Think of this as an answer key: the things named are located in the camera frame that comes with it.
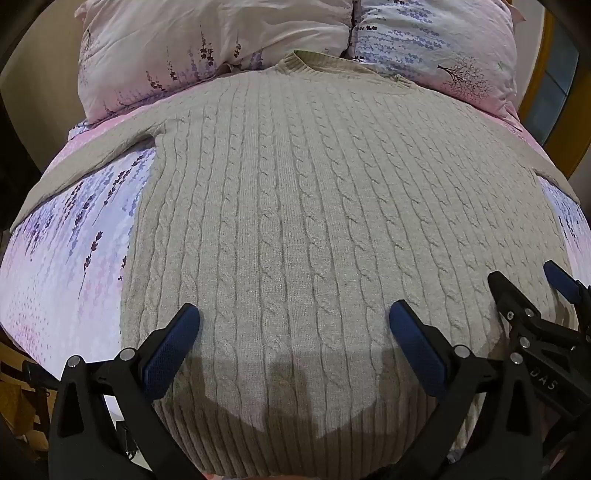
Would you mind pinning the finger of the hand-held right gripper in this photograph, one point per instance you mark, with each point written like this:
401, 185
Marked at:
561, 279
505, 295

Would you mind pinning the white floral pillow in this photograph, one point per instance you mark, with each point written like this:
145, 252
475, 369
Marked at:
184, 50

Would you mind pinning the wooden chair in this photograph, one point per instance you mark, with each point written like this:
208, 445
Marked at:
21, 392

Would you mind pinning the yellow wooden shelf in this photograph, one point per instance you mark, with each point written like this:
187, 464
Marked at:
561, 78

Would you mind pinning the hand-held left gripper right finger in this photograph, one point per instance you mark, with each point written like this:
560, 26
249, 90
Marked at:
418, 346

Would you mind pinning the blue floral pillow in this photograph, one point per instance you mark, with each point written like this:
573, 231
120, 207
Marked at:
429, 50

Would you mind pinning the pink floral bedsheet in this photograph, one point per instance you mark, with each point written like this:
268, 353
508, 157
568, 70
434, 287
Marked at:
69, 258

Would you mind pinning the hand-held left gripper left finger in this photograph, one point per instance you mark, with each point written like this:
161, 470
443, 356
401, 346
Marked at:
171, 346

